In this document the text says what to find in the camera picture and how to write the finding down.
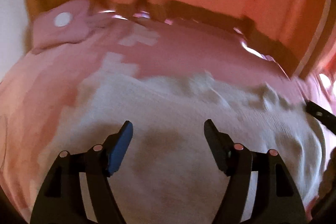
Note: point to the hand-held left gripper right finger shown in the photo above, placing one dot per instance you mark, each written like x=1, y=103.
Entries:
x=215, y=142

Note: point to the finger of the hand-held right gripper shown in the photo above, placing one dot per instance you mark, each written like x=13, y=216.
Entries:
x=319, y=113

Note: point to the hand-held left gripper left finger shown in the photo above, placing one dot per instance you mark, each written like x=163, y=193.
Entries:
x=119, y=148

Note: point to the white sweater with black hearts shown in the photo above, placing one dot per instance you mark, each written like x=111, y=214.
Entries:
x=183, y=134

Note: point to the pink printed blanket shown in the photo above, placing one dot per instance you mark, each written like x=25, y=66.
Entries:
x=65, y=69

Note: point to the pink pillow with white dot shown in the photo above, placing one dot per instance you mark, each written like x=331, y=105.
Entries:
x=65, y=27

